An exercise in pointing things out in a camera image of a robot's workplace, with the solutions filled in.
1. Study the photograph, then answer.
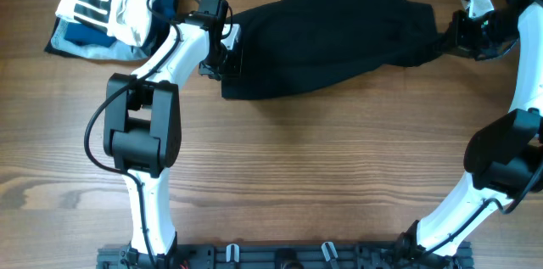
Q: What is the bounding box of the black polo shirt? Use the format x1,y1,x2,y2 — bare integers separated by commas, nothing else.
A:
221,0,440,100

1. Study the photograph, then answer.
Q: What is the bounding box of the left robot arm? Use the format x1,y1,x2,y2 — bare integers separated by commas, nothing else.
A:
97,0,241,268

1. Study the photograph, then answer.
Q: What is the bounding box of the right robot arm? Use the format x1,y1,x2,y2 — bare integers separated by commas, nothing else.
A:
389,0,542,268

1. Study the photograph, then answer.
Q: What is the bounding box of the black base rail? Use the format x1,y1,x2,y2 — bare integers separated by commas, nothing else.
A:
96,241,474,269

